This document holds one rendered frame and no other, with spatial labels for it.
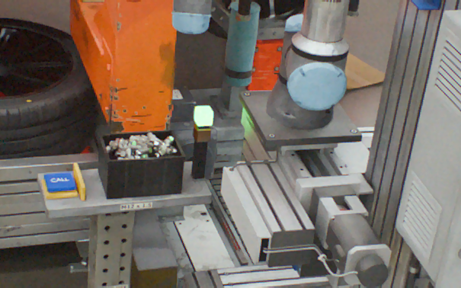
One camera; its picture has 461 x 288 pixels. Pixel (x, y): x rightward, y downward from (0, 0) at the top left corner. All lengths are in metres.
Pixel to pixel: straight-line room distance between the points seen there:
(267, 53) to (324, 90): 1.20
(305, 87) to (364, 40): 2.75
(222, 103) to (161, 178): 0.99
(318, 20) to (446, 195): 0.43
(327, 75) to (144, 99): 0.79
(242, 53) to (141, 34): 0.54
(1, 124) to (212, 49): 1.79
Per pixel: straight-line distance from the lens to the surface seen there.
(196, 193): 2.58
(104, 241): 2.63
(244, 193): 2.09
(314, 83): 1.97
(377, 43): 4.71
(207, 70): 4.23
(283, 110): 2.17
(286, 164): 2.15
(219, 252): 3.00
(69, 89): 2.92
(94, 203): 2.52
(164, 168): 2.51
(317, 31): 1.96
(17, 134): 2.84
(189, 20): 1.94
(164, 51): 2.58
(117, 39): 2.54
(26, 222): 2.87
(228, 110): 3.42
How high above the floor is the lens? 1.87
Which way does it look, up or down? 30 degrees down
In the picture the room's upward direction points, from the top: 6 degrees clockwise
